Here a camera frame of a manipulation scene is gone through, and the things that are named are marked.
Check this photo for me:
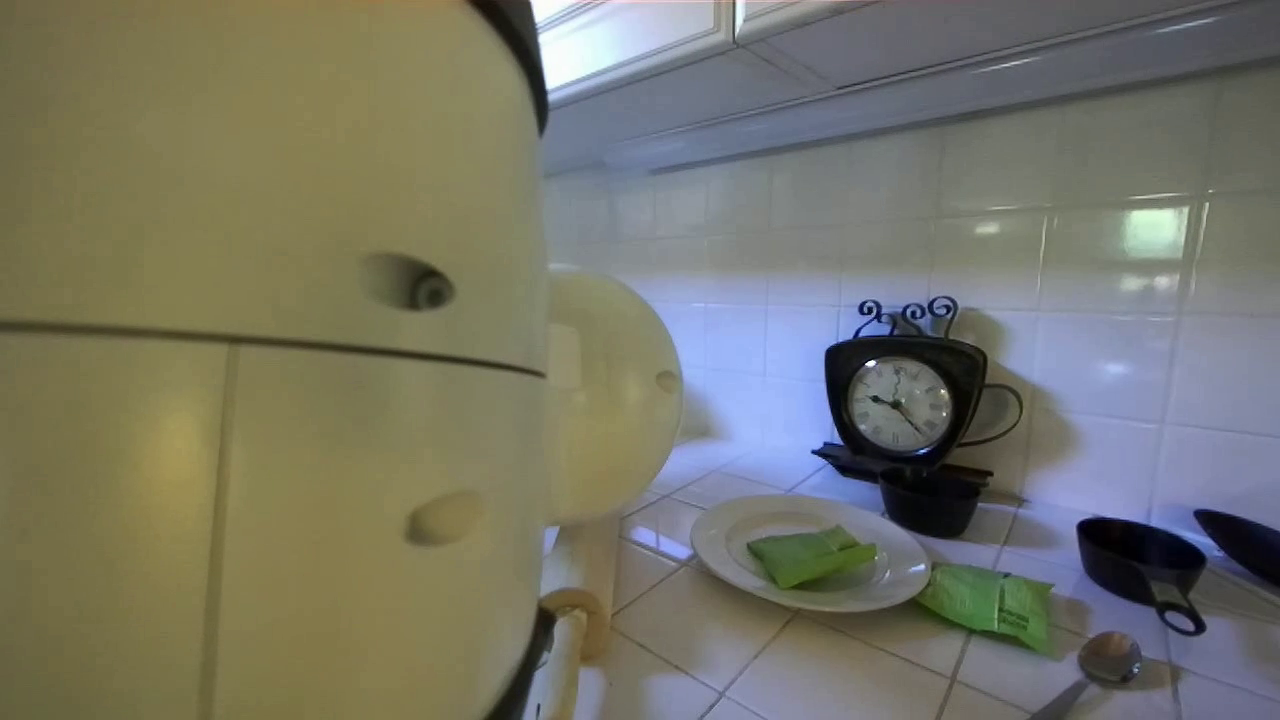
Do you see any black teacup-shaped clock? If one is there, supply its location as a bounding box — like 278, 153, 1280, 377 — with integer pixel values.
814, 294, 1027, 489

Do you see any white round plate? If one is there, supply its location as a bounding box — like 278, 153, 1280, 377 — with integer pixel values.
690, 491, 938, 618

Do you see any small black cup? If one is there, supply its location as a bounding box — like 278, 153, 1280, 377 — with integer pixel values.
875, 464, 993, 544

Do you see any white upper cabinet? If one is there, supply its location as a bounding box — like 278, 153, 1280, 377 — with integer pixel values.
530, 0, 1280, 182

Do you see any metal spoon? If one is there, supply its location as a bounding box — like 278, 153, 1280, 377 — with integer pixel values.
1027, 629, 1147, 720

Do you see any large black measuring cup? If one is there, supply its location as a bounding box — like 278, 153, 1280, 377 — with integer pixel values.
1190, 503, 1280, 594

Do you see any black measuring cup with handle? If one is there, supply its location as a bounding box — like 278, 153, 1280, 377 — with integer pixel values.
1074, 516, 1212, 642

